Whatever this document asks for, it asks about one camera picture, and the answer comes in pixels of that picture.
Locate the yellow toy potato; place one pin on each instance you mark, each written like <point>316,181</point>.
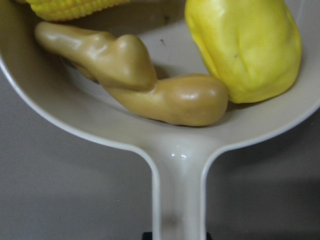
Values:
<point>253,46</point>

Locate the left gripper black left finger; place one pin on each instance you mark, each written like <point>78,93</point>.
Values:
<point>147,236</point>

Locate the tan toy ginger root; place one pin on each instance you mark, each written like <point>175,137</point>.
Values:
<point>122,66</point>

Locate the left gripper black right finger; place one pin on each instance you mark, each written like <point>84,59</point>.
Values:
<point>208,236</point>

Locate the yellow toy corn cob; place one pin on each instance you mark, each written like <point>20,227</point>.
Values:
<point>66,10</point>

